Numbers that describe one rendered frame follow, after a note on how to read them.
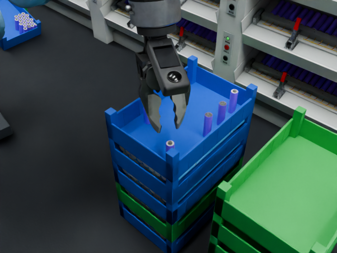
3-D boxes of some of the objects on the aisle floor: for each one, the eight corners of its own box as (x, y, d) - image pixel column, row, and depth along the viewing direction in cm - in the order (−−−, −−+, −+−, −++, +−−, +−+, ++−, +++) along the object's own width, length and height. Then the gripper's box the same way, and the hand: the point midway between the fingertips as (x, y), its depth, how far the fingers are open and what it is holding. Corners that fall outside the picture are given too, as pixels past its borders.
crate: (171, 259, 100) (172, 243, 94) (120, 215, 110) (117, 198, 104) (236, 190, 116) (240, 173, 110) (186, 157, 126) (187, 140, 120)
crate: (41, 33, 184) (41, 21, 177) (3, 50, 173) (2, 38, 166) (3, -5, 189) (2, -18, 183) (-35, 8, 178) (-38, -5, 172)
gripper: (176, 13, 73) (183, 112, 83) (120, 22, 70) (134, 122, 81) (192, 23, 66) (197, 129, 76) (130, 33, 63) (144, 141, 74)
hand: (168, 126), depth 75 cm, fingers open, 3 cm apart
